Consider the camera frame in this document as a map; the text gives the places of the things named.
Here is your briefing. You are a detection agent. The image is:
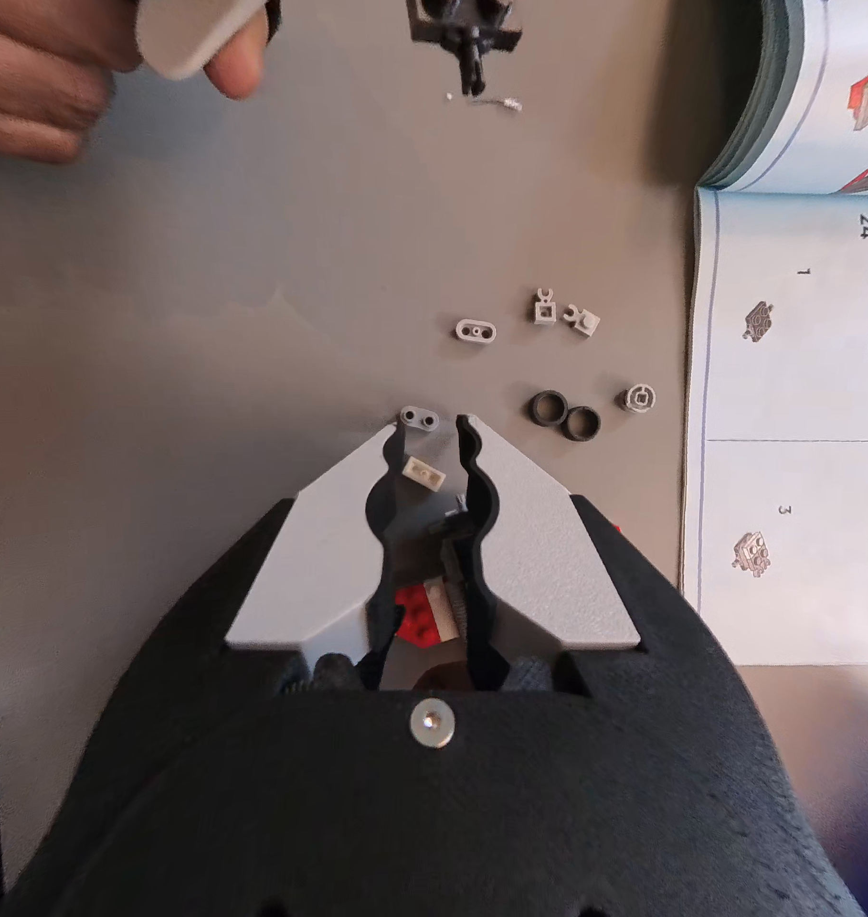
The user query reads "small wire scrap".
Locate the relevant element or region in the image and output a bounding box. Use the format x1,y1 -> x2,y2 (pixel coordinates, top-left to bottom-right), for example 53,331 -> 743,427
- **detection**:
445,92 -> 524,114

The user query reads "red white brick plane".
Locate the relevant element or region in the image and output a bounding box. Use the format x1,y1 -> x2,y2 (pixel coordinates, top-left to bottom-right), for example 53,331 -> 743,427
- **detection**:
391,493 -> 494,651

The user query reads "person's left hand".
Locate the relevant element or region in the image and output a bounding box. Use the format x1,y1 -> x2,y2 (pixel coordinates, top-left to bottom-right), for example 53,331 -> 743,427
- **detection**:
0,0 -> 269,167

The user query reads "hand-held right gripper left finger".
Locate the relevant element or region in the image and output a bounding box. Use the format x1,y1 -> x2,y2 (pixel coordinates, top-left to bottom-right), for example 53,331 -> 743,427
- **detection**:
223,421 -> 408,692

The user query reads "small white brick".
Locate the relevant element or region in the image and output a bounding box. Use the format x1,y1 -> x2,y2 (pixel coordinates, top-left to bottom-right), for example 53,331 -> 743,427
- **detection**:
402,456 -> 448,492

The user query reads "instruction booklet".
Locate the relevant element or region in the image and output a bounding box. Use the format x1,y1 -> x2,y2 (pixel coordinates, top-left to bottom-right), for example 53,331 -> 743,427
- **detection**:
681,0 -> 868,667

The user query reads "grey desk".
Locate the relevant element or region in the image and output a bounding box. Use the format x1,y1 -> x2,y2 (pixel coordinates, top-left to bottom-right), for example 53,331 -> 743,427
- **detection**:
0,0 -> 868,889

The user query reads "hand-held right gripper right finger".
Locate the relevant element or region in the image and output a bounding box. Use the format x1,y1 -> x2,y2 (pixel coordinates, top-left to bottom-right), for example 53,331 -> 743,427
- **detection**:
445,413 -> 643,694

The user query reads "black brick with pin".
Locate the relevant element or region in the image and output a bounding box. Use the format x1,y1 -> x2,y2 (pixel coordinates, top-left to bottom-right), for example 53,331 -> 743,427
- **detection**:
407,0 -> 522,97

